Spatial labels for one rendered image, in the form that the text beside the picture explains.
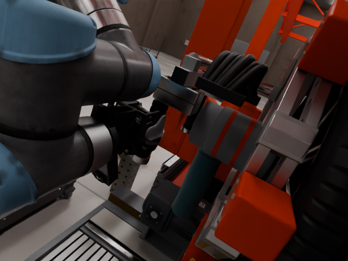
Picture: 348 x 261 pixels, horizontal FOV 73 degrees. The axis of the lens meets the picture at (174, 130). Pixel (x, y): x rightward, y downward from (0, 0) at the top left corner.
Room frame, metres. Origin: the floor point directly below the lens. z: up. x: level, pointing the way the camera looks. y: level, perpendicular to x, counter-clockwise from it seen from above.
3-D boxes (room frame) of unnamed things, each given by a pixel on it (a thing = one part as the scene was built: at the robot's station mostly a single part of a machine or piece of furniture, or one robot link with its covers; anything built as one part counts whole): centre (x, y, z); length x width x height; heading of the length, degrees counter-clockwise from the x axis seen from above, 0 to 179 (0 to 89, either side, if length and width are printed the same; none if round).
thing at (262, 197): (0.28, -0.15, 0.85); 0.09 x 0.08 x 0.07; 165
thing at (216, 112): (0.61, -0.15, 0.85); 0.21 x 0.14 x 0.14; 75
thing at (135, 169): (1.33, 0.18, 0.21); 0.10 x 0.10 x 0.42; 75
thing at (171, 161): (2.38, -0.37, 0.28); 2.47 x 0.09 x 0.22; 165
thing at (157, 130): (0.45, 0.03, 0.85); 0.09 x 0.03 x 0.06; 156
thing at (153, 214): (0.91, -0.22, 0.26); 0.42 x 0.18 x 0.35; 75
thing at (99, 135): (0.28, 0.11, 0.85); 0.08 x 0.05 x 0.08; 75
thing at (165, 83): (0.48, 0.02, 0.93); 0.09 x 0.05 x 0.05; 75
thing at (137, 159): (0.49, 0.05, 0.83); 0.04 x 0.04 x 0.16
